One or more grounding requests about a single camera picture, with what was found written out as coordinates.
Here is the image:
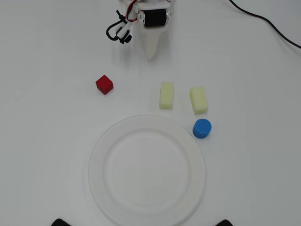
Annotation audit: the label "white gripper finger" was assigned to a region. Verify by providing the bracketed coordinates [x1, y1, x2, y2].
[138, 22, 170, 61]

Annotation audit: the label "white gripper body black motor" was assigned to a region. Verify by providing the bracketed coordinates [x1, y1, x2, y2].
[121, 0, 176, 29]

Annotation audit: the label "red cube block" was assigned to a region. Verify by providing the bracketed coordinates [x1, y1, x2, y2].
[95, 74, 114, 95]

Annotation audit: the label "pale yellow sponge block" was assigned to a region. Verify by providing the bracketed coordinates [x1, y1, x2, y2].
[189, 86, 209, 115]
[159, 81, 175, 110]

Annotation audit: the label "blue ribbed cylinder block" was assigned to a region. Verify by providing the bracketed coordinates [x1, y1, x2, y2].
[192, 118, 212, 139]

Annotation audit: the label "white round dish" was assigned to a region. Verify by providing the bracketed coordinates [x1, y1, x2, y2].
[88, 114, 206, 226]

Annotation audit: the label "red white servo wires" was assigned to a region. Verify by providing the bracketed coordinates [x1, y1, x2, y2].
[126, 0, 140, 22]

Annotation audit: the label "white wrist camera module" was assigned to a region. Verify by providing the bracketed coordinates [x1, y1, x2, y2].
[114, 14, 133, 44]

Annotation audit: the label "black camera cable loop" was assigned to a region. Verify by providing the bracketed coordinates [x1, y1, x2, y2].
[105, 9, 129, 44]

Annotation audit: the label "long black cable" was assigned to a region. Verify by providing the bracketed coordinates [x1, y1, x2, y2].
[228, 0, 301, 49]

